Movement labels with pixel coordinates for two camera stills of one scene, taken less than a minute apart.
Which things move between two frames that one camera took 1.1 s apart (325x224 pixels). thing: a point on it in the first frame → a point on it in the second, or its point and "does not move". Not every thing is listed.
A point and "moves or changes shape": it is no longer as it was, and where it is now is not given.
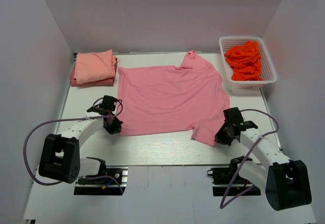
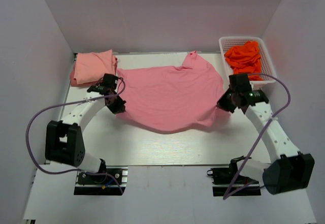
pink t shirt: [166, 99] moves or changes shape
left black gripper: [113, 126] → [117, 104]
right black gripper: [222, 137] → [226, 102]
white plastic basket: [247, 62] does not move
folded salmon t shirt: [93, 69] does not move
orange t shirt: [245, 59] does not move
